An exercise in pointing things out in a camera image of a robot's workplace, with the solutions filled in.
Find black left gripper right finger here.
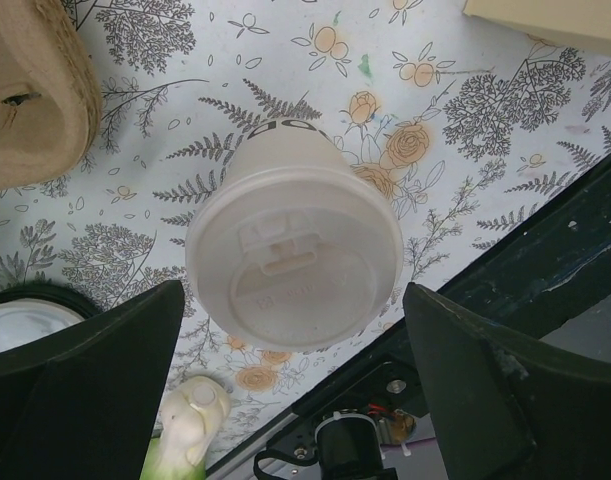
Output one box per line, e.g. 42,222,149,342
403,283,611,479

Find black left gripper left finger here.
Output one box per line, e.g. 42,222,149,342
0,280,184,479

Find white plastic cup lid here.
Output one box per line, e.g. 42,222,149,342
185,169,403,352

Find brown pulp cup carrier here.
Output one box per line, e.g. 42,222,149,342
0,1,102,190

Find white paper coffee cup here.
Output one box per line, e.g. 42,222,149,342
222,118,350,187

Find brown paper bag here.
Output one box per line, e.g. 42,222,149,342
464,0,611,41

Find green bok choy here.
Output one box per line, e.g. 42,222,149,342
140,376,231,479

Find black metal base rail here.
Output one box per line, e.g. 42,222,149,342
208,154,611,479

